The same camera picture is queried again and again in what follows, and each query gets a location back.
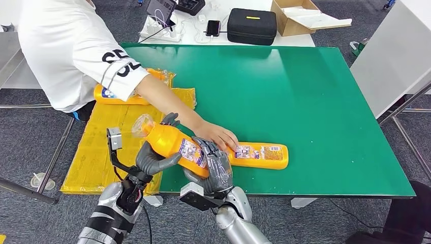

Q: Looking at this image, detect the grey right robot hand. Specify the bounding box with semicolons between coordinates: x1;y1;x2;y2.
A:
182;136;234;196

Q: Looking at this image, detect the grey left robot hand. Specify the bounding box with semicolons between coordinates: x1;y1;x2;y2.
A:
135;112;182;176

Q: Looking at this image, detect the person's right hand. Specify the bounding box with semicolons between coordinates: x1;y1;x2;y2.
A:
193;119;240;153

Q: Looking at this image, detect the orange detergent bottle clear cap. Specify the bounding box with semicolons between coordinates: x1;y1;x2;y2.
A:
132;113;210;178
145;68;171;85
94;84;150;106
227;142;290;170

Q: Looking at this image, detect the white table foot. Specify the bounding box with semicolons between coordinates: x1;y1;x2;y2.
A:
290;197;318;209
143;195;164;207

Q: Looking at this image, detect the yellow taped cardboard mat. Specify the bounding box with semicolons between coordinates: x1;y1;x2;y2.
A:
60;69;197;196

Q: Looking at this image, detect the silver metal leg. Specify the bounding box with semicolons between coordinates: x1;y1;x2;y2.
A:
36;117;75;196

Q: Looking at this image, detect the black smartphone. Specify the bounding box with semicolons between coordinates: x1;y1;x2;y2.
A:
206;19;221;37

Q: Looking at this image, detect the clear plastic lid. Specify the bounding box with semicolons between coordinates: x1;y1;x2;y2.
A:
30;172;56;192

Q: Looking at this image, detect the black zip case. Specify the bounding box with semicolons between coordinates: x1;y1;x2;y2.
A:
227;8;278;46

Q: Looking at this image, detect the white power strip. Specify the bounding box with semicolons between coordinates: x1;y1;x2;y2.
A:
139;15;187;42

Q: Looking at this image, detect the white table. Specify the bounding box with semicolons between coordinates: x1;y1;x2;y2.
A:
138;0;316;47

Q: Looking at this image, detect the black metal floor bar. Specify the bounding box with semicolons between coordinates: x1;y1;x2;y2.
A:
0;178;58;207

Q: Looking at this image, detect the brown cardboard box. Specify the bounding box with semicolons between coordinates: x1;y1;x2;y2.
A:
271;0;353;37

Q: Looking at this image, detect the black charger device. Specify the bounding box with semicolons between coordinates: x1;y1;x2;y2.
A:
176;0;206;16

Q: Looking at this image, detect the dark tablet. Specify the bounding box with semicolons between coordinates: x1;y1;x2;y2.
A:
146;0;178;28

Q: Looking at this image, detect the person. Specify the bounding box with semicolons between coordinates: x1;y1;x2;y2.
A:
18;0;240;153

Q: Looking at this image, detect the white sheet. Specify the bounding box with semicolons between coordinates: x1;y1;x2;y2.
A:
281;6;353;29

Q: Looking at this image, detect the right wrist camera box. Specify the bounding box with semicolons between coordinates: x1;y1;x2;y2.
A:
179;182;204;200

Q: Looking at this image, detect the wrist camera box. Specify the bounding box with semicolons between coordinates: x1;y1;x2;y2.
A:
106;127;123;151
179;182;204;200

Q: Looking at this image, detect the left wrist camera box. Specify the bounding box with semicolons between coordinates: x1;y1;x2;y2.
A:
106;127;123;151

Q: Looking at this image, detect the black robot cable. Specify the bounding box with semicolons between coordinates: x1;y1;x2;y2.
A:
142;205;155;244

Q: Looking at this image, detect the black desk cable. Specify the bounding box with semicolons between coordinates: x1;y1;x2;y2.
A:
138;26;175;44

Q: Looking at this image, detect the white tablet cable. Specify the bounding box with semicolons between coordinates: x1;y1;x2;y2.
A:
154;8;171;29

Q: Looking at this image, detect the black floor cable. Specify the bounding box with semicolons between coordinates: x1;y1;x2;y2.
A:
329;198;385;230

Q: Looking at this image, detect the silver metal rail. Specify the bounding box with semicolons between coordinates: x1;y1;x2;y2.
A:
0;104;53;110

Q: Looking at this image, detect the green white floor bracket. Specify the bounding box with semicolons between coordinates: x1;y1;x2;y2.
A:
350;40;369;58

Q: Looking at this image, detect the silver metal table frame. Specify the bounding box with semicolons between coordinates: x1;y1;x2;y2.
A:
377;79;431;184

